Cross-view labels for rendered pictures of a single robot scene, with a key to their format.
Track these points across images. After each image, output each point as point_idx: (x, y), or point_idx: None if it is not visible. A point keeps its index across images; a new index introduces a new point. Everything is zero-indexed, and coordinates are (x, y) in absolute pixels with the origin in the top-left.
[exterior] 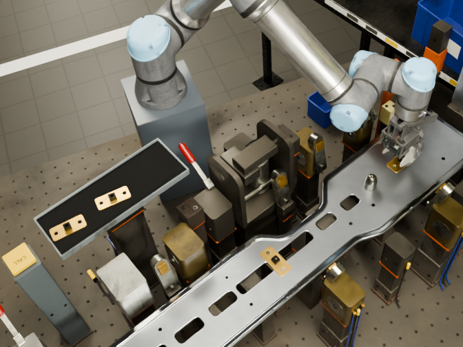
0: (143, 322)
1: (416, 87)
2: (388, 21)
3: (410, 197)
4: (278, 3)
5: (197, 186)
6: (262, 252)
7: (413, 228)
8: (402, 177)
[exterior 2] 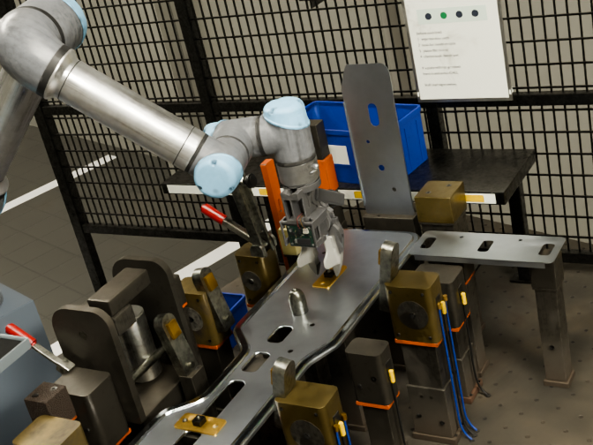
0: None
1: (287, 124)
2: (255, 176)
3: (356, 301)
4: (79, 63)
5: None
6: (176, 423)
7: (400, 396)
8: (338, 289)
